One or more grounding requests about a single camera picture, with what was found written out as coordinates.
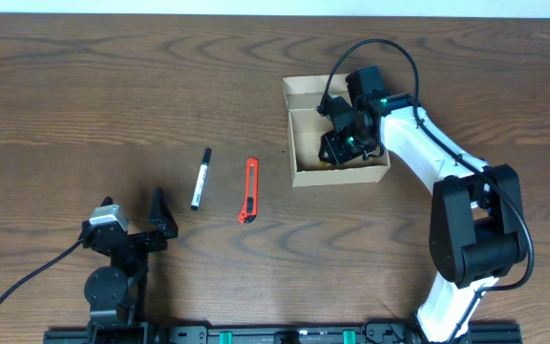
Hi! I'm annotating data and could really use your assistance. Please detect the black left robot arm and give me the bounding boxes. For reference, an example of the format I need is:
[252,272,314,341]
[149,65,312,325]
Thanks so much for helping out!
[80,187,179,330]

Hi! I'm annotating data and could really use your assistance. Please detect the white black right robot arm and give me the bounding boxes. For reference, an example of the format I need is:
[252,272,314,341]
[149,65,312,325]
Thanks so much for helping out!
[317,67,535,343]

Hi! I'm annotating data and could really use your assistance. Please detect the black white marker pen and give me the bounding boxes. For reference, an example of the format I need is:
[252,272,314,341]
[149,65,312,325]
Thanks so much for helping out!
[191,147,212,211]

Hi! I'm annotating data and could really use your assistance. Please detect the open cardboard box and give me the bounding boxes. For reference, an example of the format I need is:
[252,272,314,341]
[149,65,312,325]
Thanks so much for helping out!
[283,75,391,187]

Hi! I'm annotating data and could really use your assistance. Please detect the orange utility knife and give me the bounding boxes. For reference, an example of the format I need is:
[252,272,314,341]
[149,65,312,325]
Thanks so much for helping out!
[238,157,259,225]

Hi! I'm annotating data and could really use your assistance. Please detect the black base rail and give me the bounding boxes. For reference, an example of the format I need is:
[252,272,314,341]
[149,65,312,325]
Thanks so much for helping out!
[43,320,523,344]

